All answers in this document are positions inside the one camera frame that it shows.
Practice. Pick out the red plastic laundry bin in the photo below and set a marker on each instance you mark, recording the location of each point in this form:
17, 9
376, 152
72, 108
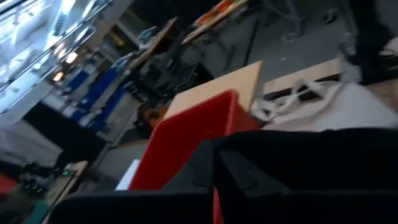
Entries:
186, 140

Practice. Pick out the tan background workbench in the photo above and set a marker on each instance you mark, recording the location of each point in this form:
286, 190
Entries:
214, 18
152, 43

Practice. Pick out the black garment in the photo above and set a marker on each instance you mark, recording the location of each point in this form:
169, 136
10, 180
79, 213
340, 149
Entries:
311, 158

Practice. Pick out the white paper sheet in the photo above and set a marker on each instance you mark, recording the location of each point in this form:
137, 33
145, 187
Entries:
129, 175

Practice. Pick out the beige canvas tote bag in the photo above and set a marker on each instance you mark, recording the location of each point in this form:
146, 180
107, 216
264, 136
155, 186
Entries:
342, 109

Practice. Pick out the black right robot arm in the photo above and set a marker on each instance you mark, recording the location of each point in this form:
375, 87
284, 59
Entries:
370, 40

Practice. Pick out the tan wooden desk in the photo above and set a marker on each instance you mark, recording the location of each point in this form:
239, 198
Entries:
217, 87

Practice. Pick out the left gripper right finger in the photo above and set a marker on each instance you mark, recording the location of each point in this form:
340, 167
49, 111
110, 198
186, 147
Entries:
245, 186

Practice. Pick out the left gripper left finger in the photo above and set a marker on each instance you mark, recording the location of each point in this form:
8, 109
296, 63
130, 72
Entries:
196, 174

